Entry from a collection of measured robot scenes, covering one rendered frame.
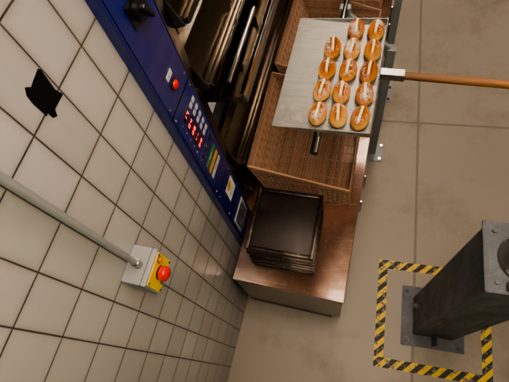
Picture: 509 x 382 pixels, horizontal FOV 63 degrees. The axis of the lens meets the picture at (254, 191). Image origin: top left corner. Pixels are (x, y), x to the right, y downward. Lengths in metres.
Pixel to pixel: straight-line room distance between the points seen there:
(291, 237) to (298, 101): 0.55
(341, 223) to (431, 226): 0.82
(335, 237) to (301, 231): 0.31
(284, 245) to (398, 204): 1.18
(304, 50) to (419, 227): 1.38
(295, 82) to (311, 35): 0.25
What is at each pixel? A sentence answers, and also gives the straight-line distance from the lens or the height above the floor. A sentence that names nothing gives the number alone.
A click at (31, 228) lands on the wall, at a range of 0.83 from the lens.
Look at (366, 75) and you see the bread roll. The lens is 1.64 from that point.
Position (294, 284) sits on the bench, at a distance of 1.94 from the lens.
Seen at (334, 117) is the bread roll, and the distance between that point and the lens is 1.52.
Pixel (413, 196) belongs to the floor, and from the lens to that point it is 2.76.
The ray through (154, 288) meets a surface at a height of 1.46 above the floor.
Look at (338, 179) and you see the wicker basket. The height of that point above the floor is 0.59.
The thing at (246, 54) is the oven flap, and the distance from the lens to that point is 1.49.
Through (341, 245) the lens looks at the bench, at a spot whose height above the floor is 0.58.
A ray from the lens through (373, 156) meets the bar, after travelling 2.84.
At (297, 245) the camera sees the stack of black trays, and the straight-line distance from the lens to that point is 1.71.
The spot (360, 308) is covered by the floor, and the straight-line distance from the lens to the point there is 2.51.
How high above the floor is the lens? 2.48
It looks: 63 degrees down
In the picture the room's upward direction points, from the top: 21 degrees counter-clockwise
